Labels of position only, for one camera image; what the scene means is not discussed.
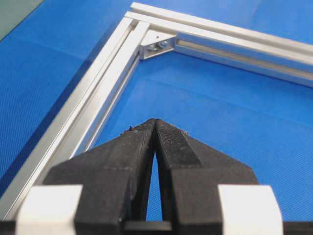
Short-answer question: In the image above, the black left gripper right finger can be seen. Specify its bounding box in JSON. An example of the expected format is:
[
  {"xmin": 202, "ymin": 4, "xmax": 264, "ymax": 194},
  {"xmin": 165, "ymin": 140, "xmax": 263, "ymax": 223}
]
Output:
[{"xmin": 155, "ymin": 119, "xmax": 259, "ymax": 235}]

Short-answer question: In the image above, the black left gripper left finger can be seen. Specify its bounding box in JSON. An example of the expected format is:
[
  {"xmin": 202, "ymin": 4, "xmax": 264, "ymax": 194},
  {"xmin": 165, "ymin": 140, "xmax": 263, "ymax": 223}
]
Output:
[{"xmin": 44, "ymin": 119, "xmax": 155, "ymax": 235}]

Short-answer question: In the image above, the green curtain backdrop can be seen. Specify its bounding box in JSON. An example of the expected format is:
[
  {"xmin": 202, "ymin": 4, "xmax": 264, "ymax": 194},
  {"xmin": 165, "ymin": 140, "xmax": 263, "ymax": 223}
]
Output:
[{"xmin": 0, "ymin": 0, "xmax": 43, "ymax": 40}]

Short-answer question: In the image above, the aluminium corner bracket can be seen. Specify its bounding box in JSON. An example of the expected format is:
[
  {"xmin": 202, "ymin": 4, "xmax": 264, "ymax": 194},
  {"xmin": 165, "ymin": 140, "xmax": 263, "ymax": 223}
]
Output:
[{"xmin": 140, "ymin": 29, "xmax": 177, "ymax": 60}]

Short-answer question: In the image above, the aluminium extrusion frame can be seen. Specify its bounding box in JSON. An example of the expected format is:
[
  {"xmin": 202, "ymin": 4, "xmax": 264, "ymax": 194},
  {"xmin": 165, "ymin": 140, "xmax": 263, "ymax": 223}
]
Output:
[{"xmin": 0, "ymin": 1, "xmax": 313, "ymax": 220}]

